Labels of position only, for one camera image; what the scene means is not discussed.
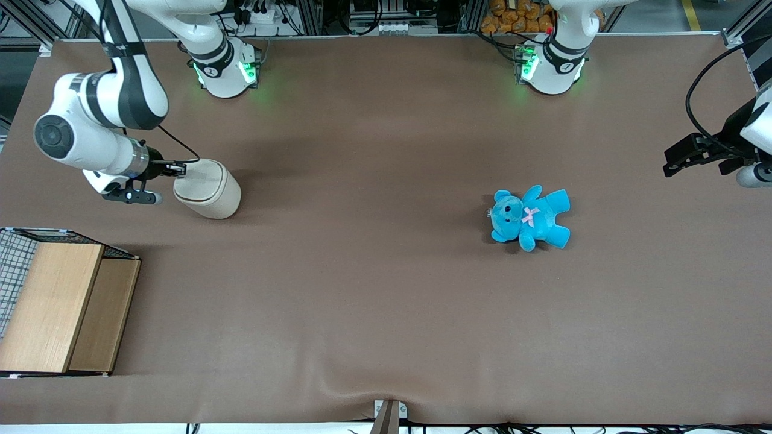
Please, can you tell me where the wire rack with wooden shelves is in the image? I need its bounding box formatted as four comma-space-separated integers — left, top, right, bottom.
0, 227, 142, 379

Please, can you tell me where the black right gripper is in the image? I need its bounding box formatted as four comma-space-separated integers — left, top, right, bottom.
145, 158, 187, 180

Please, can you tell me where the cream push-lid trash can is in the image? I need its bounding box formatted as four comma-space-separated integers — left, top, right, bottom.
173, 159, 242, 220

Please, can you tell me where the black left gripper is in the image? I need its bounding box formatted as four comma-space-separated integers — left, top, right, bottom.
663, 96, 762, 178

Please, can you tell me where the aluminium frame profile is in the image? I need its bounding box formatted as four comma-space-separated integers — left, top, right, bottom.
721, 0, 772, 50
0, 0, 92, 57

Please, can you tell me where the white power strip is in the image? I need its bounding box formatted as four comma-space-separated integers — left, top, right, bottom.
240, 6, 279, 26

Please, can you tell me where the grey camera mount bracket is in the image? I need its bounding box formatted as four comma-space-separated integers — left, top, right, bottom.
369, 399, 409, 434

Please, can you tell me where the orange plush toys pile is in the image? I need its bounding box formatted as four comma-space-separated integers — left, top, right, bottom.
480, 0, 557, 35

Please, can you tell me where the brown table cover cloth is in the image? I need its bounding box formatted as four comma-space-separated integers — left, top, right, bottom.
0, 34, 772, 426

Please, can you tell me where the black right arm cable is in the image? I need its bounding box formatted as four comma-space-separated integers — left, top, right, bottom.
158, 125, 201, 165

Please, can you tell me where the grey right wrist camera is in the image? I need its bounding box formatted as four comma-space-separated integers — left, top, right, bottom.
101, 183, 163, 206

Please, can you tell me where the blue teddy bear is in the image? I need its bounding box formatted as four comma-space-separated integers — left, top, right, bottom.
487, 185, 571, 253

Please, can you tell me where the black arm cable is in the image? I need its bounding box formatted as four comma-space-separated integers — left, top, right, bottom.
685, 33, 772, 159
158, 125, 201, 165

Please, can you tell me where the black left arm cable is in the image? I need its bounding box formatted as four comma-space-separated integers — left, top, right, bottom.
685, 33, 772, 159

